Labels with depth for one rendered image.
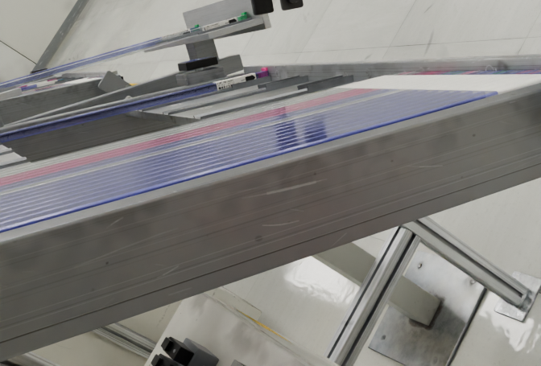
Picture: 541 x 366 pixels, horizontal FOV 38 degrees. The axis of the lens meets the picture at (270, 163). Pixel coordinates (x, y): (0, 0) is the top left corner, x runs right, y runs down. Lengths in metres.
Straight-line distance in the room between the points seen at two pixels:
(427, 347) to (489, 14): 0.96
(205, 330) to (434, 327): 0.71
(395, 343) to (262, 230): 1.32
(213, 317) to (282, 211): 0.65
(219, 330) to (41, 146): 0.34
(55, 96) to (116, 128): 0.77
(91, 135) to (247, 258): 0.68
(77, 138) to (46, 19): 7.54
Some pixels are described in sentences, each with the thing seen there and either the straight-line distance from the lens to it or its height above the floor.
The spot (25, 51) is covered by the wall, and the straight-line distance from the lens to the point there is 8.60.
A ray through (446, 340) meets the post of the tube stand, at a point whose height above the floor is 0.01.
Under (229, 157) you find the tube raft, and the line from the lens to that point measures 0.52.
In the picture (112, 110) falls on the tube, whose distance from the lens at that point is 1.04.
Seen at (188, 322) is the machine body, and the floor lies 0.62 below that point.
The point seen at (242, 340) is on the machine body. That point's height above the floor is 0.62.
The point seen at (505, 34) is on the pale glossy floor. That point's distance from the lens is 2.13.
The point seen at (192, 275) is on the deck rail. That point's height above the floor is 0.94.
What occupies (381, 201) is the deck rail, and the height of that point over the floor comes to 0.85.
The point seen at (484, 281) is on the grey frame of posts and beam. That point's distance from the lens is 1.52.
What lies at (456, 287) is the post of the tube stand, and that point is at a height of 0.01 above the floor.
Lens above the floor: 1.12
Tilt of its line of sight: 24 degrees down
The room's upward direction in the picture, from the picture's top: 56 degrees counter-clockwise
